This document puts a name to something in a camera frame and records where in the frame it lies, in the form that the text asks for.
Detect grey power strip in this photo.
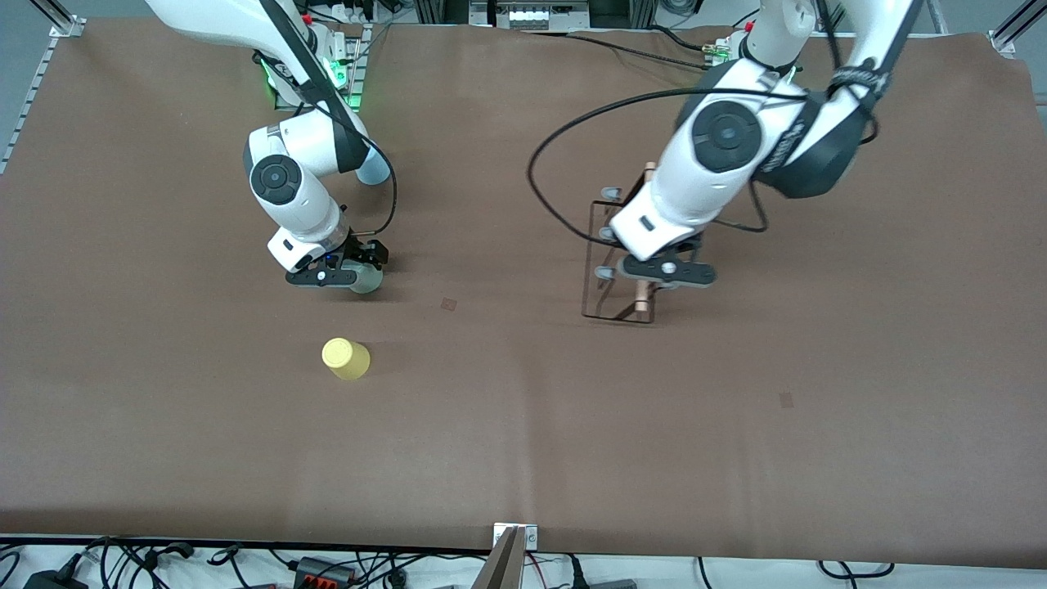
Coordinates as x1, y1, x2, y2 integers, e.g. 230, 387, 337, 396
489, 0, 591, 32

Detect looped black cable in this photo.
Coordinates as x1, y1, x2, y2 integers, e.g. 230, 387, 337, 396
818, 560, 896, 578

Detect black wire cup holder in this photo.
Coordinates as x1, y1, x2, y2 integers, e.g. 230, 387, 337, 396
582, 161, 658, 326

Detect yellow cup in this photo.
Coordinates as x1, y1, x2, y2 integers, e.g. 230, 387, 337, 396
321, 337, 371, 381

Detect light blue cup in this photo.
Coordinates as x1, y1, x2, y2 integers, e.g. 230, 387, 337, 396
357, 146, 393, 187

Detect black box red connectors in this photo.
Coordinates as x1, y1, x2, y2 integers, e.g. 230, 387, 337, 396
293, 556, 358, 588

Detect black power adapter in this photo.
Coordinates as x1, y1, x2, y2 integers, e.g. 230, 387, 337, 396
23, 570, 89, 589

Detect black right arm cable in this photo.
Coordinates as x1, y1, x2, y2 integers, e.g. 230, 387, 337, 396
258, 0, 399, 238

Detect black cable on table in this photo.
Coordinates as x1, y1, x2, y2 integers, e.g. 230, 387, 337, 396
523, 29, 714, 73

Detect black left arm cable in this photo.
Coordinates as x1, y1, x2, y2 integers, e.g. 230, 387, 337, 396
528, 86, 827, 246

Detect aluminium corner profile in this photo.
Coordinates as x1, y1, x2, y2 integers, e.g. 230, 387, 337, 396
29, 0, 87, 38
988, 0, 1047, 56

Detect brown table cover sheet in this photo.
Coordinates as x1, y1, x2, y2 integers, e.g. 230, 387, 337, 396
0, 16, 1047, 565

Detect perforated aluminium edge strip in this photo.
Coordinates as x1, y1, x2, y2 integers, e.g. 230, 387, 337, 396
0, 34, 65, 177

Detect white power strip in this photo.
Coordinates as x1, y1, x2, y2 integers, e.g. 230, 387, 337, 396
327, 0, 385, 24

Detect brown camera support beam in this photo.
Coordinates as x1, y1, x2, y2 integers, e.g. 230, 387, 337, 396
473, 528, 526, 589

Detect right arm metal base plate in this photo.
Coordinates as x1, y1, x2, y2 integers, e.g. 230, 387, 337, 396
274, 23, 373, 113

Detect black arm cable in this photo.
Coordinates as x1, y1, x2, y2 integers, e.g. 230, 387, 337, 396
258, 0, 399, 238
528, 86, 827, 246

